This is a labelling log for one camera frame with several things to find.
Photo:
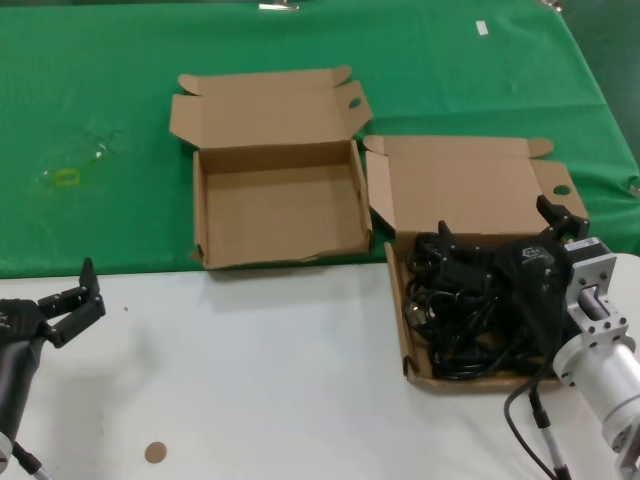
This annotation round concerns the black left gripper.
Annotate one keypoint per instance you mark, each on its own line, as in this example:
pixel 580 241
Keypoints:
pixel 20 345

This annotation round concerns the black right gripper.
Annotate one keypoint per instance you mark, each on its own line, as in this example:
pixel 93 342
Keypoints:
pixel 535 280

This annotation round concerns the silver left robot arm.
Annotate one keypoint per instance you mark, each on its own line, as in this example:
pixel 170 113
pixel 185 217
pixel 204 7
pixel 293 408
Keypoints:
pixel 3 447

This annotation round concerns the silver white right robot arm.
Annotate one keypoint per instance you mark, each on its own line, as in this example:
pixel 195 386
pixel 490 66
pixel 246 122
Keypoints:
pixel 615 370

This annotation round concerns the brown cardboard box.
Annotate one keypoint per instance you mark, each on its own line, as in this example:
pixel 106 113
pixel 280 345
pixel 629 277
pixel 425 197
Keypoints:
pixel 280 215
pixel 450 185

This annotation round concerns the brown round sticker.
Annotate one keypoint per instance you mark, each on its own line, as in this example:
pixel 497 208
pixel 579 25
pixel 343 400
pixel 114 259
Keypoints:
pixel 155 452

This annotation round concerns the clear tape scrap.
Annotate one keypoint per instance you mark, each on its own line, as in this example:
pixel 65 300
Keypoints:
pixel 101 148

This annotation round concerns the white tape strip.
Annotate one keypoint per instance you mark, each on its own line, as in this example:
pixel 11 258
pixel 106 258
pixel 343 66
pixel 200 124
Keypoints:
pixel 481 28

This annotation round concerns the green tablecloth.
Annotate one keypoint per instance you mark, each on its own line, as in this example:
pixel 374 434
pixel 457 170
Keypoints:
pixel 100 75

